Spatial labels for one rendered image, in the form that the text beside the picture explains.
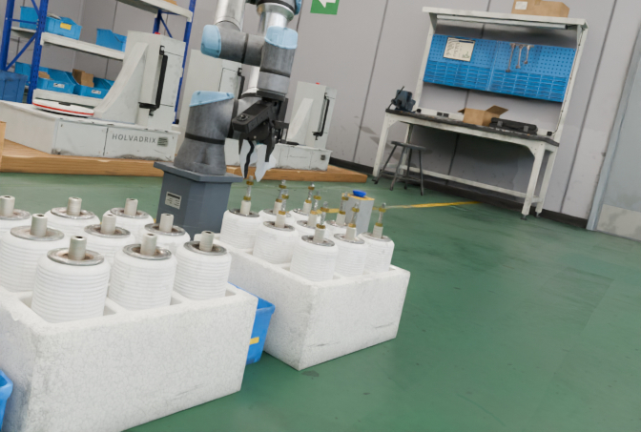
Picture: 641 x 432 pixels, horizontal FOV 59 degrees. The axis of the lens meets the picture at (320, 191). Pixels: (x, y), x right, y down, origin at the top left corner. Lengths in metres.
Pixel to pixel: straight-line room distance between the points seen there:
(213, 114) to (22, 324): 0.92
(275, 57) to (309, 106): 3.57
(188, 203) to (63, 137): 1.57
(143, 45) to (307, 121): 1.84
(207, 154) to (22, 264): 0.78
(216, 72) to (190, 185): 2.33
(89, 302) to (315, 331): 0.52
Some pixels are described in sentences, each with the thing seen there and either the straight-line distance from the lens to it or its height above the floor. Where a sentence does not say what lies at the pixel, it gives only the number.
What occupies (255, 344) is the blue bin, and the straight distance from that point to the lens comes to 1.20.
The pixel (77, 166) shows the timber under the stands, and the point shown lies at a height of 0.04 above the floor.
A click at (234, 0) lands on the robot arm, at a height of 0.77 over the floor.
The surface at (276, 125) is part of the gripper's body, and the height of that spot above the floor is 0.48.
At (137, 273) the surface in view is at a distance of 0.90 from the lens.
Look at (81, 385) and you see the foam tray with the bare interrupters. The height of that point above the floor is 0.09.
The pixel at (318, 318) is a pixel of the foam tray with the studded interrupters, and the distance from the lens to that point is 1.20.
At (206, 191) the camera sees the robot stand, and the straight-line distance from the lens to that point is 1.60.
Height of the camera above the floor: 0.51
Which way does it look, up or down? 7 degrees down
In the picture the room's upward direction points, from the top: 12 degrees clockwise
